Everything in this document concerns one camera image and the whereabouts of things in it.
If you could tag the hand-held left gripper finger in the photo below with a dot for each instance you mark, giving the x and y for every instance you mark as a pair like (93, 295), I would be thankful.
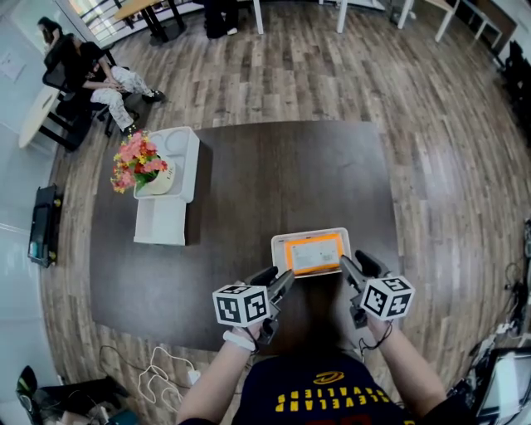
(281, 288)
(263, 277)

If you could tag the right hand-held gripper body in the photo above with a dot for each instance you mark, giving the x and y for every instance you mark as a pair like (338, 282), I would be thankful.
(388, 296)

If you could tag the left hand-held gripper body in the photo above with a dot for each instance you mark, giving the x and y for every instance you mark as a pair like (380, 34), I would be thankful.
(240, 305)

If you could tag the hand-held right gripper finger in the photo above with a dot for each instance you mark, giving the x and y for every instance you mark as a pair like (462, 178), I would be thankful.
(371, 267)
(352, 274)

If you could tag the white tissue box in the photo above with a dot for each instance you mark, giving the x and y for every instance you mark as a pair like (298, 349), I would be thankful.
(277, 249)

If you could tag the orange and white tissue pack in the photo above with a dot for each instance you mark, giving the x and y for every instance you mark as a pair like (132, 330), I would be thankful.
(311, 257)

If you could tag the person's left forearm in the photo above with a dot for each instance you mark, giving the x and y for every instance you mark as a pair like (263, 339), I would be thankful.
(211, 382)

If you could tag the person's right forearm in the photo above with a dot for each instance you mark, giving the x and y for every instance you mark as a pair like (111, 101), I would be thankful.
(410, 369)

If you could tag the white drawer box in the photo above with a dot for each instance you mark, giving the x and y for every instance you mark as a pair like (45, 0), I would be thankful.
(159, 222)

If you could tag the white wristband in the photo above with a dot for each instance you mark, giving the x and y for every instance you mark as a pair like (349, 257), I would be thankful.
(238, 341)

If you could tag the person's black t-shirt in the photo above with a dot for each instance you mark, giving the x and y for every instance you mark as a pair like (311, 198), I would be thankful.
(323, 390)

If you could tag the white plastic storage bin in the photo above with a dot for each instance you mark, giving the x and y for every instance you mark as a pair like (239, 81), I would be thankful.
(182, 166)

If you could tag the computer monitor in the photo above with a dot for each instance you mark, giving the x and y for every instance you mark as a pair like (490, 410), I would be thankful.
(504, 386)

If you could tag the artificial flowers in cream pot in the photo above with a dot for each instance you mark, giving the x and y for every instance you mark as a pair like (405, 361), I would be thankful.
(137, 159)

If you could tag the black equipment pile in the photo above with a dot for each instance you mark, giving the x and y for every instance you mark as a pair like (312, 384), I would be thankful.
(62, 398)

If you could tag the black wheeled cart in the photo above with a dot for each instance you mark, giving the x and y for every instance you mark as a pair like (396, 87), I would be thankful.
(43, 224)

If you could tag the row of black chairs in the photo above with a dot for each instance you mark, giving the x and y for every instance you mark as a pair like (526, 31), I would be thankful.
(518, 74)

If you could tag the wooden table with white legs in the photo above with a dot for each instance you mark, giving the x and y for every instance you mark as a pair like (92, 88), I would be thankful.
(442, 27)
(258, 16)

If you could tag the round light wood table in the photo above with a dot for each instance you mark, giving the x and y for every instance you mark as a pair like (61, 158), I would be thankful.
(35, 116)

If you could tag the black office chair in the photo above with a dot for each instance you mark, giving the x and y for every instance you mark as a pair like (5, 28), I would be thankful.
(54, 74)

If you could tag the round brown wood table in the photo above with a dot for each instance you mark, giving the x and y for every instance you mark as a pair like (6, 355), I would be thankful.
(137, 6)

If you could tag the white paper notice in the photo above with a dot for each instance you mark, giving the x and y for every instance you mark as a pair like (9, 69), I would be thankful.
(10, 66)

